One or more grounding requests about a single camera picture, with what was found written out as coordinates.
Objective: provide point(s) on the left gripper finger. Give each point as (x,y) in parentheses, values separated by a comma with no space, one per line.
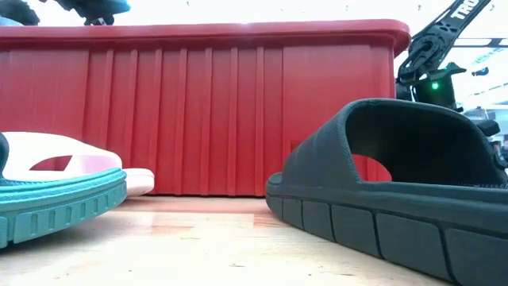
(99,20)

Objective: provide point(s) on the teal rubber slide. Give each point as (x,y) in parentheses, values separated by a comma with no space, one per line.
(119,5)
(59,202)

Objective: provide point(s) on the pink rubber slide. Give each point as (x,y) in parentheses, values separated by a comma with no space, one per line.
(35,153)

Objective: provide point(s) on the black rubber slide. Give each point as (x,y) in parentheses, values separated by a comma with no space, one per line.
(397,206)

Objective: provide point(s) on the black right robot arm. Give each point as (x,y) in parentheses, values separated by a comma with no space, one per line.
(432,43)

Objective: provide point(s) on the red plastic bin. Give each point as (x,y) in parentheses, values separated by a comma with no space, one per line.
(198,119)

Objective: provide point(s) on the black ceiling beam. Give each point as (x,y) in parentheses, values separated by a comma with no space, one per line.
(482,42)

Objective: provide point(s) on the dark blue hanging fixture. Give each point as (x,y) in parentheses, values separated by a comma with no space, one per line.
(480,72)

